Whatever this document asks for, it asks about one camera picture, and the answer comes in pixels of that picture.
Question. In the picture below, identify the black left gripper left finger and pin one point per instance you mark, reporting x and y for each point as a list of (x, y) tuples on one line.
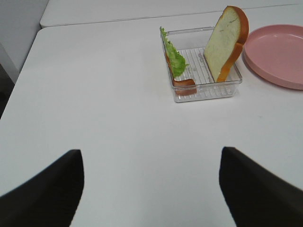
[(49, 199)]

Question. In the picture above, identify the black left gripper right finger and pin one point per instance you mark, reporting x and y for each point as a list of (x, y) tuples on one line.
[(256, 197)]

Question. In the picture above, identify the bacon strip tray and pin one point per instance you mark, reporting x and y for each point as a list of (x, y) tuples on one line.
[(184, 87)]

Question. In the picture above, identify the bread slice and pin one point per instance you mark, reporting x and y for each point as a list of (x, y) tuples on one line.
[(226, 42)]

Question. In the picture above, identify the green lettuce leaf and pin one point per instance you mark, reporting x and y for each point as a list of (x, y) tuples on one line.
[(177, 62)]

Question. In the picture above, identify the clear plastic tray left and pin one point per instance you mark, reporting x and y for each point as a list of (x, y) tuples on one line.
[(190, 43)]

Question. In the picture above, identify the pink round plate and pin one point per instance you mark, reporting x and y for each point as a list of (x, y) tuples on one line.
[(275, 53)]

